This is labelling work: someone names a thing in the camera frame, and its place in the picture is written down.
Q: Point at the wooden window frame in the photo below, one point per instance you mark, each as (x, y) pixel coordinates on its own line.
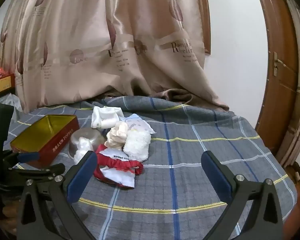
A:
(205, 17)

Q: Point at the small white cloth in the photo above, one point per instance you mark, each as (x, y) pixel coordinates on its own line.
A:
(83, 145)

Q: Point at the orange cardboard box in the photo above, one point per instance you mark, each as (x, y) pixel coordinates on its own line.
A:
(1, 85)

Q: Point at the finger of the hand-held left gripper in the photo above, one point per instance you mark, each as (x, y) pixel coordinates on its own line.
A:
(45, 170)
(28, 156)

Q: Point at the steel bowl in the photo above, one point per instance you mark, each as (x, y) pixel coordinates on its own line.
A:
(90, 135)

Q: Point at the white patterned cloth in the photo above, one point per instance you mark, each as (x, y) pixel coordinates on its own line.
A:
(140, 127)

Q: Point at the red and gold tin box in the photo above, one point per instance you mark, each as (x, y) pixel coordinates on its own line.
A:
(62, 142)

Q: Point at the translucent white plastic bag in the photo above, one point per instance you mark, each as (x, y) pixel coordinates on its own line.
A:
(11, 102)

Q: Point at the beige printed curtain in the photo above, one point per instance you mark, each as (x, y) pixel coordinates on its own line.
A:
(90, 30)

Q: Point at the white garment with red trim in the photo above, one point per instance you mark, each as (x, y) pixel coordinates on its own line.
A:
(115, 172)

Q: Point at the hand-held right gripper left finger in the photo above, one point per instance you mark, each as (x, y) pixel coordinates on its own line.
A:
(82, 176)

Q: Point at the brown wooden door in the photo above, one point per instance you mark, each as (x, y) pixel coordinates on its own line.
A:
(277, 105)

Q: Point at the light blue towel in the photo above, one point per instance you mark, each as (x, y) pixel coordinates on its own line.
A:
(133, 117)

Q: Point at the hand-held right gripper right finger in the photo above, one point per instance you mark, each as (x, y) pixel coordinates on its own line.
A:
(216, 177)

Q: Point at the grey plaid bed sheet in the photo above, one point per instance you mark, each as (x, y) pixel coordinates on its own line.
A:
(190, 155)

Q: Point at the cream coloured cloth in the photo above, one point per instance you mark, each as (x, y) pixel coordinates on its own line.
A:
(116, 136)

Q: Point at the white fluffy towel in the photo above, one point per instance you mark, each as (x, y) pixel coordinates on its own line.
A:
(137, 145)

